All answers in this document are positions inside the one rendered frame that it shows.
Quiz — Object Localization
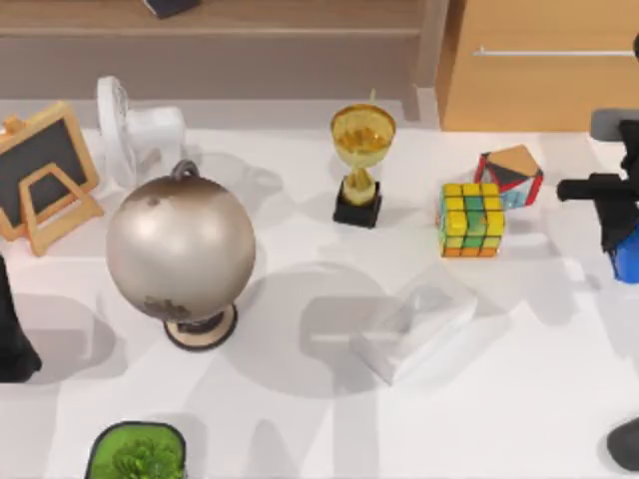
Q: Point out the blue object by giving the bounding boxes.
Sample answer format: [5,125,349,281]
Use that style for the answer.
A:
[610,234,639,284]

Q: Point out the grey rounded box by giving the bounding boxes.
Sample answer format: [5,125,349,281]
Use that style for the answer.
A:
[590,109,639,142]

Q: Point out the red and orange polyhedron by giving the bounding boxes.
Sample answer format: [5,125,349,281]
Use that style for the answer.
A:
[473,144,544,211]

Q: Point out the wooden cupboard door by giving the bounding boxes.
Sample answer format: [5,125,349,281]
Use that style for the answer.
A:
[451,0,639,133]

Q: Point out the wooden cupboard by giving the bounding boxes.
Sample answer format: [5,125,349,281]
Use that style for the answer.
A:
[435,0,639,134]

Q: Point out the coloured puzzle cube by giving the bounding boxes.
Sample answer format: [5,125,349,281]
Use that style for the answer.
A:
[437,182,506,259]

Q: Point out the clear flat plastic box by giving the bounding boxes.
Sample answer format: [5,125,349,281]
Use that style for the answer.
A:
[348,271,479,386]

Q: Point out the dark grey rounded object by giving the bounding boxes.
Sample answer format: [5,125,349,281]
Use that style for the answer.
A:
[605,417,639,471]

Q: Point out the gold trophy on black base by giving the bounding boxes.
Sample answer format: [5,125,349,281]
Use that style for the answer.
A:
[329,89,397,230]

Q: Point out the wooden open shelves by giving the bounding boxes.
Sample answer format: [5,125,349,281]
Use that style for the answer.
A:
[0,0,450,124]

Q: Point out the silver globe on stand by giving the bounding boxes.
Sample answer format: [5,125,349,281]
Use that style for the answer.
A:
[105,160,258,351]

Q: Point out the white desk fan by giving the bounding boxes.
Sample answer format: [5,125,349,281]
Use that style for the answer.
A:
[95,75,187,190]

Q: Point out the black book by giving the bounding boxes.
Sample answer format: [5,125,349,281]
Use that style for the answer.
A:
[143,0,202,20]

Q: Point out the green plant in black pot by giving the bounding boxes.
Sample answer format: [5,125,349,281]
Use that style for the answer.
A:
[84,421,188,479]

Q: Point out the framed blackboard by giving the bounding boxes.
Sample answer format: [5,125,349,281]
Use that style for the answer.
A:
[0,101,106,257]

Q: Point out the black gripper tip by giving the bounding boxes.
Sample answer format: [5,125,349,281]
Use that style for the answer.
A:
[0,252,44,384]

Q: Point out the long metal handle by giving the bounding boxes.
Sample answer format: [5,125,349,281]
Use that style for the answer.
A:
[472,45,636,58]

